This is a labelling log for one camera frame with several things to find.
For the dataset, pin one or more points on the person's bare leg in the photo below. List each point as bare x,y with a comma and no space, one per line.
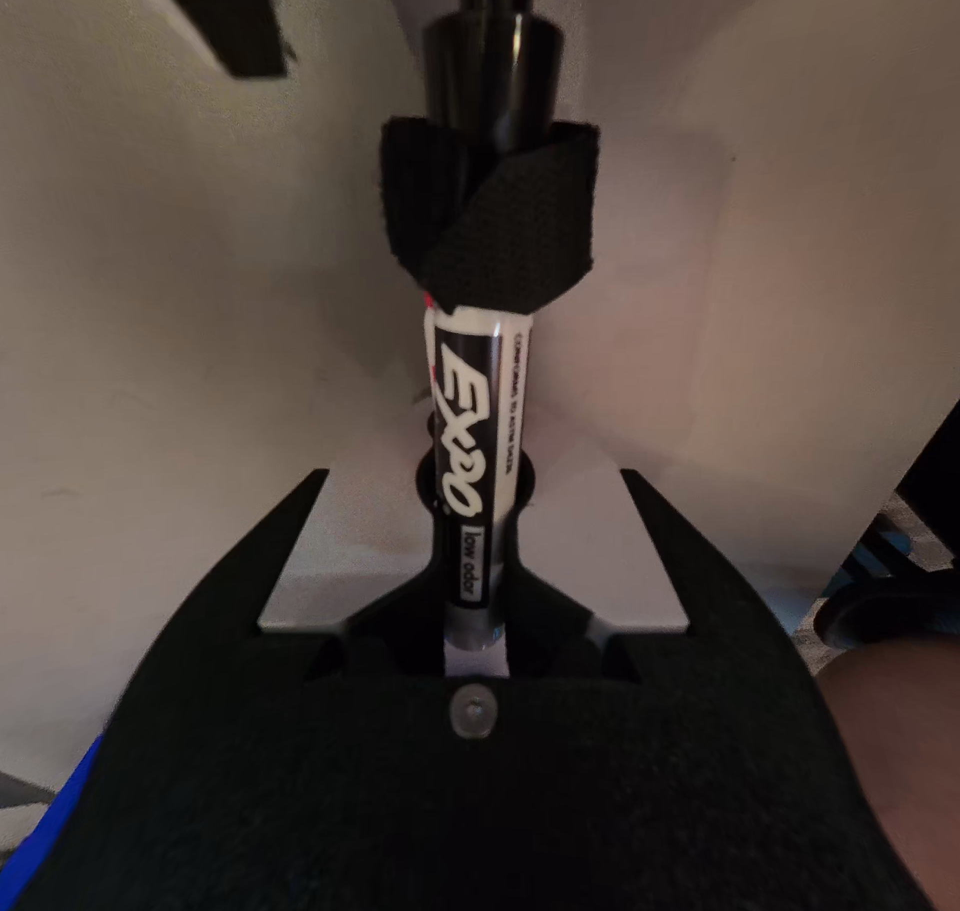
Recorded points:
900,738

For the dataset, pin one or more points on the office chair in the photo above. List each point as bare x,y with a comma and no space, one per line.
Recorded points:
885,603

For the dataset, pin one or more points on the large blue plastic bin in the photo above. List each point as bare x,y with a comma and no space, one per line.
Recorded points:
60,836

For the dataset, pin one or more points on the dark desk mat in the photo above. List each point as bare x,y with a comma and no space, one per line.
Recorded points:
225,11

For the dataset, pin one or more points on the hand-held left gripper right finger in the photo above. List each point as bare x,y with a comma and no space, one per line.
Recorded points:
585,551

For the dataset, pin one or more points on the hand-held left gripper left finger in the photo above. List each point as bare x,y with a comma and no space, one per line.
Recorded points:
360,551

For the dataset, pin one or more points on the black whiteboard marker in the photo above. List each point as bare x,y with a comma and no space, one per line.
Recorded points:
469,438

